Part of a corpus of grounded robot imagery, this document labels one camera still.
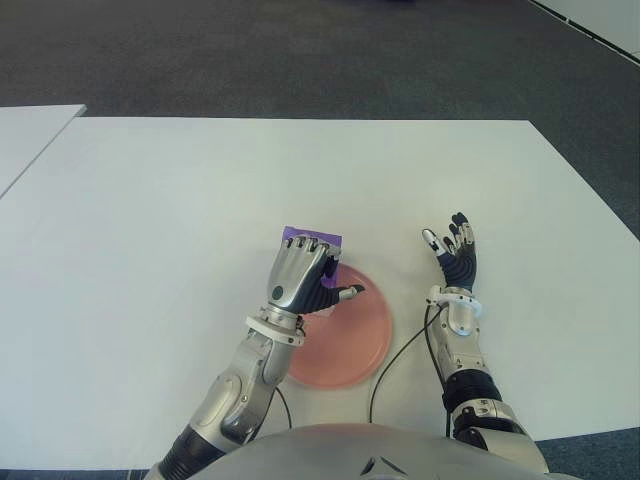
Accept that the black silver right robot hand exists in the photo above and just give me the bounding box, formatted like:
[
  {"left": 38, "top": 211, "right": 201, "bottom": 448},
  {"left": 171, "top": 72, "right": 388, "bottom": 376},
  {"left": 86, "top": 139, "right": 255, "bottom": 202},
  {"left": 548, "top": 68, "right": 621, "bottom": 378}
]
[{"left": 421, "top": 211, "right": 479, "bottom": 292}]

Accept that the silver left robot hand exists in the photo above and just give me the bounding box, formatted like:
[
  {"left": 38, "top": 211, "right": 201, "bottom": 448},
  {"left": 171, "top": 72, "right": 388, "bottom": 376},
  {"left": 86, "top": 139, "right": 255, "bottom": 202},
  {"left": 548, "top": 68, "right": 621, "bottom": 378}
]
[{"left": 258, "top": 236, "right": 367, "bottom": 327}]

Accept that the purple white tissue pack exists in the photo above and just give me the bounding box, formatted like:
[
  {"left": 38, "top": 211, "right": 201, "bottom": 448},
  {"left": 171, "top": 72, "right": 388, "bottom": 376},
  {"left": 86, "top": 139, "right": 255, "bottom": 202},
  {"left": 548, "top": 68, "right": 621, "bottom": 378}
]
[{"left": 280, "top": 225, "right": 346, "bottom": 319}]

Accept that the pink round plate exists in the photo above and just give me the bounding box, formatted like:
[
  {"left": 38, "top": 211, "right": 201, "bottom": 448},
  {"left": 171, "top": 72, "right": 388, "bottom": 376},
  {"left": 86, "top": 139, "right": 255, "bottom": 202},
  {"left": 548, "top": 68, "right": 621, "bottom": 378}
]
[{"left": 285, "top": 264, "right": 394, "bottom": 392}]

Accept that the grey robot torso shell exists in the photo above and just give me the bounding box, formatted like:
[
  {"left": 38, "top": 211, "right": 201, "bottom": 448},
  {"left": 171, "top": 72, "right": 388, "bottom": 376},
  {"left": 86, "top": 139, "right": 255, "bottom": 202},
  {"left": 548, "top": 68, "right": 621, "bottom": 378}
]
[{"left": 187, "top": 422, "right": 551, "bottom": 480}]

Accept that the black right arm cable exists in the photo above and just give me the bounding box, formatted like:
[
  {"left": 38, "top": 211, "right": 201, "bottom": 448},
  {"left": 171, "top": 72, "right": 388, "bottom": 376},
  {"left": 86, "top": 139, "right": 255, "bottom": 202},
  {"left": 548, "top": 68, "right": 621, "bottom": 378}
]
[{"left": 368, "top": 302, "right": 454, "bottom": 441}]

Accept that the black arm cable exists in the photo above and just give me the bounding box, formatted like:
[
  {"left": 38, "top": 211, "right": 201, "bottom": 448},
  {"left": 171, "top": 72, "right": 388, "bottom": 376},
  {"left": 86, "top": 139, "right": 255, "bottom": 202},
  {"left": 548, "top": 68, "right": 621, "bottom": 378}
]
[
  {"left": 368, "top": 302, "right": 454, "bottom": 441},
  {"left": 272, "top": 387, "right": 294, "bottom": 431}
]

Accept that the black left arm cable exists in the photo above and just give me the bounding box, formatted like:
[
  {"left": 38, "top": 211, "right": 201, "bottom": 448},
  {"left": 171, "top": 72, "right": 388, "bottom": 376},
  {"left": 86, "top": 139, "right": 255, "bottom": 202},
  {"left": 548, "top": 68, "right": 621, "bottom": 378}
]
[{"left": 272, "top": 387, "right": 294, "bottom": 431}]

